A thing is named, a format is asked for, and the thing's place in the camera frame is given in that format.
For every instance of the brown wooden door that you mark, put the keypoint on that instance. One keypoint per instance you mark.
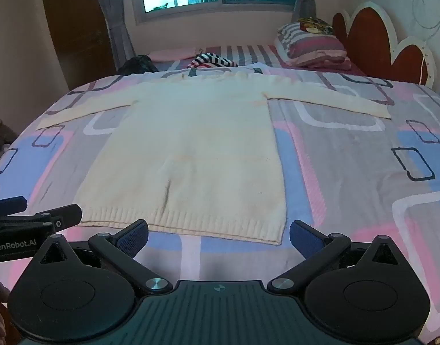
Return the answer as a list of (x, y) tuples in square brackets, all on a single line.
[(79, 21)]

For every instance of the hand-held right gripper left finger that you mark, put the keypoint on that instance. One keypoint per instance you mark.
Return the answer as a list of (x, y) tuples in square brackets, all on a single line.
[(133, 236)]

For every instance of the brown white scalloped headboard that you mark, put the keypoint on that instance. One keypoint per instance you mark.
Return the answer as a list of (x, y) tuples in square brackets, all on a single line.
[(371, 39)]

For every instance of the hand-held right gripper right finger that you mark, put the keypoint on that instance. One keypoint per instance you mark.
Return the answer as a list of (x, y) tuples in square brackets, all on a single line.
[(306, 237)]

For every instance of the patterned pink blue blanket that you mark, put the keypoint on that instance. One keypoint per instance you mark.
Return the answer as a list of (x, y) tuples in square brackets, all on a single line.
[(349, 172)]

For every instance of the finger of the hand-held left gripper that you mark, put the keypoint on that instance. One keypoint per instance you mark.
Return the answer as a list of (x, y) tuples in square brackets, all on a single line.
[(67, 214), (7, 205)]

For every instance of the pink grey striped bed sheet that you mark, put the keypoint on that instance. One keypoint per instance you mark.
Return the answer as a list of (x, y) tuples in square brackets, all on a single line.
[(248, 52)]

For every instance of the cream knitted sweater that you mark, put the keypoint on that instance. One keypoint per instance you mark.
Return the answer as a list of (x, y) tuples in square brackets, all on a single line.
[(205, 143)]

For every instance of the brown object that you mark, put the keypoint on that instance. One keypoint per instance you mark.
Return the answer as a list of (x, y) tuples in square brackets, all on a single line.
[(0, 133)]

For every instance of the striped pink grey pillow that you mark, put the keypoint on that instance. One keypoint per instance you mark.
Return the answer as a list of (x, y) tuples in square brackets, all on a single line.
[(313, 48)]

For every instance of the black white red striped cloth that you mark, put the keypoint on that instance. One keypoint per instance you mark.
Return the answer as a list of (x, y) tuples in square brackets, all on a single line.
[(212, 60)]

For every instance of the colourful printed cushion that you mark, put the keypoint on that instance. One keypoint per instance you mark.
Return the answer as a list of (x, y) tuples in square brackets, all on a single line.
[(316, 26)]

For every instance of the pink bolster pillow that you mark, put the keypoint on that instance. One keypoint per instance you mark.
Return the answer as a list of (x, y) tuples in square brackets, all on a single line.
[(173, 54)]

